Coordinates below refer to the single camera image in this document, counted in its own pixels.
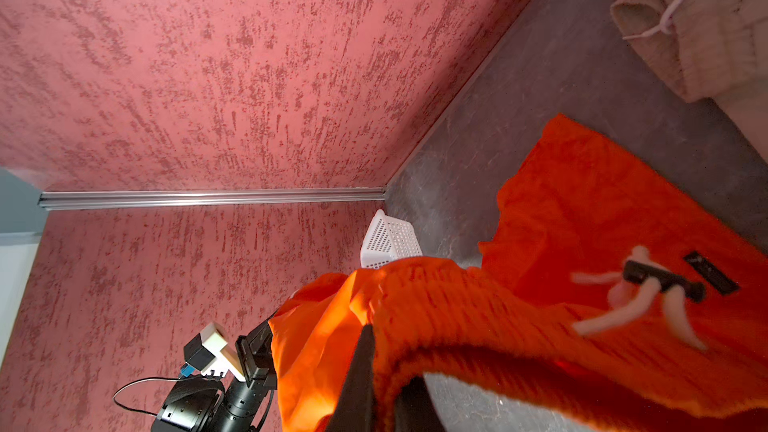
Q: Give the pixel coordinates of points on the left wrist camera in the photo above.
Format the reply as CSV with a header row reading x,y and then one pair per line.
x,y
210,354

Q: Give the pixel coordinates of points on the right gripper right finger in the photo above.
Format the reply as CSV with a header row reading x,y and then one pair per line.
x,y
414,410

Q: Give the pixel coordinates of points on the white plastic laundry basket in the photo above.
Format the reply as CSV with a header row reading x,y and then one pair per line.
x,y
388,239

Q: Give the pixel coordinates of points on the orange shorts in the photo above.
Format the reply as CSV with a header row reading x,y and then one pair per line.
x,y
606,294

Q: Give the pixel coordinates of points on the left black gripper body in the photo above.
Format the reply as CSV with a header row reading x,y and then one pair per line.
x,y
201,403

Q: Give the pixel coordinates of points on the beige drawstring shorts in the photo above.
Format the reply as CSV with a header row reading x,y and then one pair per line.
x,y
705,49

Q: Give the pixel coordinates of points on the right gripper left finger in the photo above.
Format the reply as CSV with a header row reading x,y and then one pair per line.
x,y
355,410

